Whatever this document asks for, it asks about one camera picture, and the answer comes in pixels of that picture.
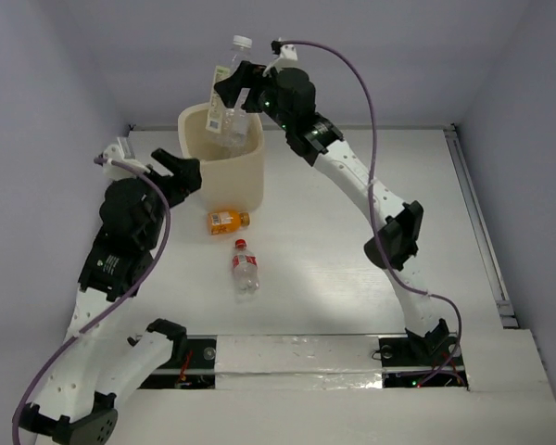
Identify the silver tape strip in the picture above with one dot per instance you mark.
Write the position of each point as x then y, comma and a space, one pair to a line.
325, 362

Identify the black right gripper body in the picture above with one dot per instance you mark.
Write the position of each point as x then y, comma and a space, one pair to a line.
268, 92

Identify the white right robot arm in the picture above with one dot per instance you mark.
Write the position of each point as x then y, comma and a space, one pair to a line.
396, 223

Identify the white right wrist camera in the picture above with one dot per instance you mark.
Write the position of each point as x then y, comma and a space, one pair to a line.
285, 57

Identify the cream plastic bin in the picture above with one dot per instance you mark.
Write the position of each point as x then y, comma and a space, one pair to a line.
235, 183

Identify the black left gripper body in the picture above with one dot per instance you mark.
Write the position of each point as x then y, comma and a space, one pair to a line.
182, 175

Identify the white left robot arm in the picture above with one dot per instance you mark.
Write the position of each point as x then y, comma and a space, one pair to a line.
76, 396

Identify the red cap clear bottle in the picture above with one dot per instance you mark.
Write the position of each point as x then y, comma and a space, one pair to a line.
245, 267

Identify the large clear square bottle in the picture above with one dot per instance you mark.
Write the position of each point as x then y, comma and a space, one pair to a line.
226, 123

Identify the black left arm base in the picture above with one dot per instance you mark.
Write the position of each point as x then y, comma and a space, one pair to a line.
195, 371

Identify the aluminium side rail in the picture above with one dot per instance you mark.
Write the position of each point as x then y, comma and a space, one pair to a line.
487, 253

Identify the orange juice bottle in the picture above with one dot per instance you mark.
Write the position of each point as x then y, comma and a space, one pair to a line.
227, 221

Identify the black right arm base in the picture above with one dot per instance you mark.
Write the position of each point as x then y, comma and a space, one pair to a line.
433, 361

